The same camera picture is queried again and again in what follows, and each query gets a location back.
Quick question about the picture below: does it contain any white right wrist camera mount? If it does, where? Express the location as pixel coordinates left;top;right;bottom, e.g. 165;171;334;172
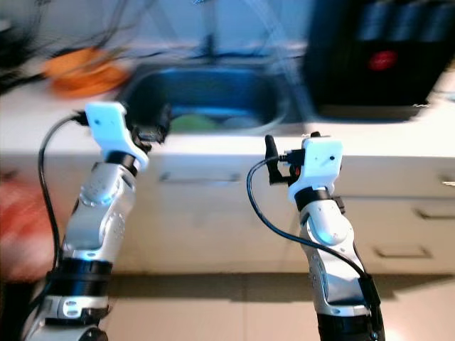
288;136;344;205

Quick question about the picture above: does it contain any green plate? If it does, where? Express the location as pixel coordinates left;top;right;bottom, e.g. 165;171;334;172
169;114;220;131

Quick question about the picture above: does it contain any grey bowl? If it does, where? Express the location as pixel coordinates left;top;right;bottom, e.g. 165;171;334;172
220;116;262;130

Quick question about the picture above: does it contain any long metal drawer handle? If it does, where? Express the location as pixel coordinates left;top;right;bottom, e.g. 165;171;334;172
160;172;244;184

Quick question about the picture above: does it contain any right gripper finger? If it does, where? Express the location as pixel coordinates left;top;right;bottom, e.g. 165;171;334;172
264;135;284;185

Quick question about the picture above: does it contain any red plastic bag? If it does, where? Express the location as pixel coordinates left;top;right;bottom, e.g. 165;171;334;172
0;178;56;281

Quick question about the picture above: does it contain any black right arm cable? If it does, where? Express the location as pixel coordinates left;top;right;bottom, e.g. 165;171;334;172
247;156;381;310

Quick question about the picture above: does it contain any stainless steel sink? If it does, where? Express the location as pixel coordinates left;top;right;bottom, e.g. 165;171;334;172
117;64;301;136

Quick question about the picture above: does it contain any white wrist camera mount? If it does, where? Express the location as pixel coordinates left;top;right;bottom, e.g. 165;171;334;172
85;101;150;171
288;136;344;205

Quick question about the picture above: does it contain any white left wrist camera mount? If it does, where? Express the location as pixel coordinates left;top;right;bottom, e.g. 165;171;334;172
85;101;150;171

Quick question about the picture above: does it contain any white kitchen cabinet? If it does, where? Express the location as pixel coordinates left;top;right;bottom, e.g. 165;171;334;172
0;158;455;274

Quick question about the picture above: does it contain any black appliance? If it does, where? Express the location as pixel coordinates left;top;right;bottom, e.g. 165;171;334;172
302;0;455;121

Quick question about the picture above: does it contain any orange plastic plate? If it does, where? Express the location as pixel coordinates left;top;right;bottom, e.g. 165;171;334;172
51;65;130;98

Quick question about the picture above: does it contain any short metal drawer handle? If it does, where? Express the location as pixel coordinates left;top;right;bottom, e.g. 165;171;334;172
414;205;455;220
373;245;432;259

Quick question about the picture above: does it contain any dark metal faucet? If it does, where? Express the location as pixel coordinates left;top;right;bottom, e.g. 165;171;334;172
200;0;223;59

